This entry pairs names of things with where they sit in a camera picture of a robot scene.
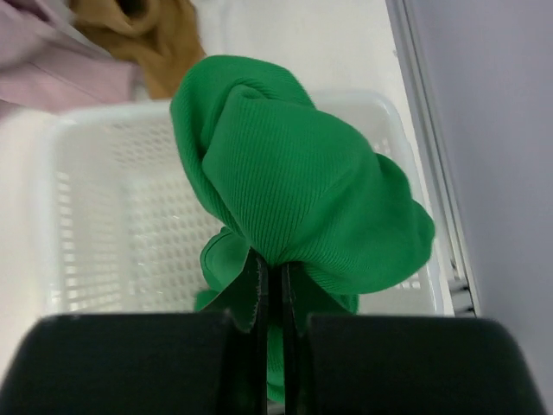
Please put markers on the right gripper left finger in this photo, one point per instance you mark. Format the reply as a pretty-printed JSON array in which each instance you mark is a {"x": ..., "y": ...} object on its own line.
[{"x": 207, "y": 362}]

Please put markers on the mauve pink tank top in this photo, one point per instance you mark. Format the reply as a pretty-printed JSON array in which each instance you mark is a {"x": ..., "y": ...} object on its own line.
[{"x": 48, "y": 65}]

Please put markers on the brown tank top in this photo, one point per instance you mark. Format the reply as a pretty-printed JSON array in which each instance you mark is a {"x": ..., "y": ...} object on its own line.
[{"x": 160, "y": 36}]

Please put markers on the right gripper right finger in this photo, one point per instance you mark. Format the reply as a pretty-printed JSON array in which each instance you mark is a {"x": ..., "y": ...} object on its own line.
[{"x": 339, "y": 363}]

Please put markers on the green tank top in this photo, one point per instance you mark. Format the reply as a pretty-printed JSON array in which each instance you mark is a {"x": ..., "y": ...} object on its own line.
[{"x": 292, "y": 183}]

